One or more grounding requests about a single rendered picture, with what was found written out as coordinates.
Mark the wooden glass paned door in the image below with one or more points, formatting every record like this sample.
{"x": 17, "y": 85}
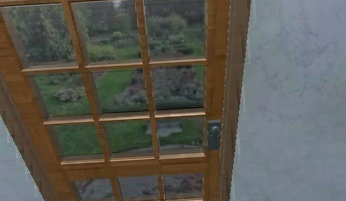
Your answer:
{"x": 216, "y": 72}

